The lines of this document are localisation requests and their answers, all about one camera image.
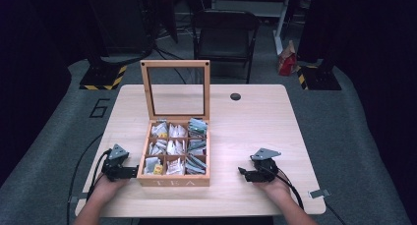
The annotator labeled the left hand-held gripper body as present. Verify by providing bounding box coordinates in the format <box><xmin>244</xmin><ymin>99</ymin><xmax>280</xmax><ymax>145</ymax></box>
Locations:
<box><xmin>100</xmin><ymin>143</ymin><xmax>132</xmax><ymax>182</ymax></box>

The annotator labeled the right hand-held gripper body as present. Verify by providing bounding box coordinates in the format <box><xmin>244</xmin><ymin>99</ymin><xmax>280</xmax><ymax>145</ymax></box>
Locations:
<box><xmin>249</xmin><ymin>147</ymin><xmax>282</xmax><ymax>184</ymax></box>

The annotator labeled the wooden tea box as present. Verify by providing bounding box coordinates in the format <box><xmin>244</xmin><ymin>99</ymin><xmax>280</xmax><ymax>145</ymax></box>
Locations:
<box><xmin>137</xmin><ymin>59</ymin><xmax>211</xmax><ymax>188</ymax></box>

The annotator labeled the person's right hand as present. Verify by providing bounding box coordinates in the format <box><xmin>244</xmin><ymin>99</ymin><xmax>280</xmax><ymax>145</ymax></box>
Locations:
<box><xmin>253</xmin><ymin>176</ymin><xmax>292</xmax><ymax>204</ymax></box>

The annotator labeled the person's left hand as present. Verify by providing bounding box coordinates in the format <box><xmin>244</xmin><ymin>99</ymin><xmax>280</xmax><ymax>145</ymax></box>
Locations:
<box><xmin>92</xmin><ymin>174</ymin><xmax>130</xmax><ymax>204</ymax></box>

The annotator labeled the pile of white tea bags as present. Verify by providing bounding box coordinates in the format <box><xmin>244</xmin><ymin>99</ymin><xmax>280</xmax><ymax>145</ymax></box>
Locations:
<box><xmin>144</xmin><ymin>121</ymin><xmax>189</xmax><ymax>176</ymax></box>

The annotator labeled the pile of teal tea bags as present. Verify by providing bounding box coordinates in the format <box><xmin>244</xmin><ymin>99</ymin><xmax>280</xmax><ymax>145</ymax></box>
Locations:
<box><xmin>185</xmin><ymin>117</ymin><xmax>209</xmax><ymax>176</ymax></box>

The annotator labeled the hazard striped stand base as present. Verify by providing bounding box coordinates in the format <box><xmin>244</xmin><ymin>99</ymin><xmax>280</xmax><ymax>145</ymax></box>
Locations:
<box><xmin>79</xmin><ymin>63</ymin><xmax>128</xmax><ymax>91</ymax></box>
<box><xmin>296</xmin><ymin>64</ymin><xmax>342</xmax><ymax>91</ymax></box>

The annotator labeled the red paper bag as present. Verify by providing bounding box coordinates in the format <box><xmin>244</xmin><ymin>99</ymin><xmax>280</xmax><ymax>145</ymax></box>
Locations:
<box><xmin>277</xmin><ymin>40</ymin><xmax>298</xmax><ymax>77</ymax></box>

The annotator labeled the black folding chair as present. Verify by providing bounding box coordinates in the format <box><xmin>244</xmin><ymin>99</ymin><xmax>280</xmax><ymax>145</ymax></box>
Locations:
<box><xmin>192</xmin><ymin>9</ymin><xmax>263</xmax><ymax>84</ymax></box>

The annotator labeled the dark curtain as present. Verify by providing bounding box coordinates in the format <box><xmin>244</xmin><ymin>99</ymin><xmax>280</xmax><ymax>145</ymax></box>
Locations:
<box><xmin>296</xmin><ymin>0</ymin><xmax>417</xmax><ymax>216</ymax></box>

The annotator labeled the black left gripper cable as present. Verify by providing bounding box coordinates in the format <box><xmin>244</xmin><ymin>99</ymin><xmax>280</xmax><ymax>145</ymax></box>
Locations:
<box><xmin>66</xmin><ymin>148</ymin><xmax>113</xmax><ymax>225</ymax></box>

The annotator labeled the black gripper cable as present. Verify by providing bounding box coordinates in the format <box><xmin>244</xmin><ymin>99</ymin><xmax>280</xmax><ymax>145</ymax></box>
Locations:
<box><xmin>66</xmin><ymin>148</ymin><xmax>113</xmax><ymax>225</ymax></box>
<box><xmin>274</xmin><ymin>167</ymin><xmax>347</xmax><ymax>225</ymax></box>

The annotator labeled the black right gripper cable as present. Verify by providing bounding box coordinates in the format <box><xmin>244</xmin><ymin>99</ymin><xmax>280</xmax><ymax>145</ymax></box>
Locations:
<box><xmin>274</xmin><ymin>167</ymin><xmax>347</xmax><ymax>225</ymax></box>

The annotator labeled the grey metal table bracket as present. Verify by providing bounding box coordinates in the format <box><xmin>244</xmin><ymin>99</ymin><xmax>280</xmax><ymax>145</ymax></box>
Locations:
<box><xmin>308</xmin><ymin>189</ymin><xmax>331</xmax><ymax>199</ymax></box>
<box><xmin>68</xmin><ymin>193</ymin><xmax>89</xmax><ymax>205</ymax></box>

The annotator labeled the black floor cable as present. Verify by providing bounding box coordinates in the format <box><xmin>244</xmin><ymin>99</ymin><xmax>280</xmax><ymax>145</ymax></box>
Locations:
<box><xmin>152</xmin><ymin>46</ymin><xmax>189</xmax><ymax>85</ymax></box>

